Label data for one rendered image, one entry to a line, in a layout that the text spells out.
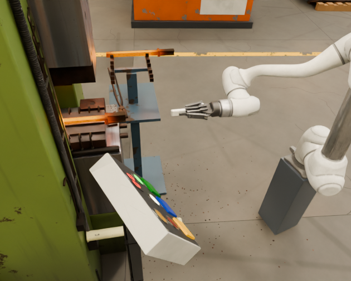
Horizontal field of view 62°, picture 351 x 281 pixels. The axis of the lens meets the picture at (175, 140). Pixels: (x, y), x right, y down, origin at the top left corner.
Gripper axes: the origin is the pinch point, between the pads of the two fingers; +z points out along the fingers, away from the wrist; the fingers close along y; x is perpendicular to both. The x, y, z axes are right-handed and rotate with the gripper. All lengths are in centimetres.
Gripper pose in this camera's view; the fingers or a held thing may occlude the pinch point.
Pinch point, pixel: (178, 112)
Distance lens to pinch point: 143.4
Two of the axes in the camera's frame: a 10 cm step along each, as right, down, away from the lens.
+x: 0.4, -7.3, -6.9
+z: -9.8, 1.0, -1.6
